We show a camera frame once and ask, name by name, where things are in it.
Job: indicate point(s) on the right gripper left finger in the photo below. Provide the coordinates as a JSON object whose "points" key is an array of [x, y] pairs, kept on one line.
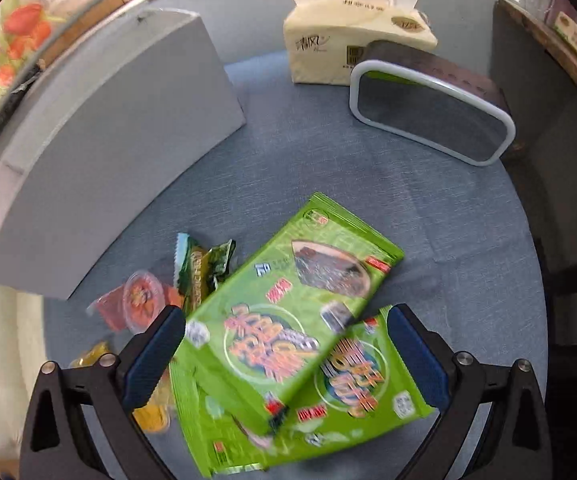
{"points": [[57, 443]]}

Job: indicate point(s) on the yellow jelly cup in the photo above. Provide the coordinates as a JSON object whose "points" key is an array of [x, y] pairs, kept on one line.
{"points": [[153, 417]]}

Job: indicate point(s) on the dark wooden side cabinet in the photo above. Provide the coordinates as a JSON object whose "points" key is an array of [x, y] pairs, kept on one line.
{"points": [[542, 161]]}

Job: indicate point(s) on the black white-rimmed speaker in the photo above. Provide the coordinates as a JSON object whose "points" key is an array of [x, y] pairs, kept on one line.
{"points": [[432, 101]]}

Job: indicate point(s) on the red jelly cup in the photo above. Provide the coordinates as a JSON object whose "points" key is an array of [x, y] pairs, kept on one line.
{"points": [[135, 304]]}

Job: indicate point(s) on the beige tissue pack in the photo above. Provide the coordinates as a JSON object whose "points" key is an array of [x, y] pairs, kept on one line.
{"points": [[325, 39]]}

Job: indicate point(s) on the blue tablecloth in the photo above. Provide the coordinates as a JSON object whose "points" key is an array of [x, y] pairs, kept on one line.
{"points": [[470, 270]]}

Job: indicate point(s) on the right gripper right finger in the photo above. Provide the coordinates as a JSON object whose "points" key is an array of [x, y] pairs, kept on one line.
{"points": [[515, 442]]}

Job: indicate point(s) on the green seaweed snack bag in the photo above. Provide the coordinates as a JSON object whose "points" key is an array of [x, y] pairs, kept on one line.
{"points": [[255, 341]]}

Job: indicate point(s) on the white storage box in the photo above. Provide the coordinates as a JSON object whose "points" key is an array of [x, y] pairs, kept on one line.
{"points": [[100, 135]]}

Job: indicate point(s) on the small green snack packet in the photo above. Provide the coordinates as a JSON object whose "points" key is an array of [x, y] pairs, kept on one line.
{"points": [[198, 271]]}

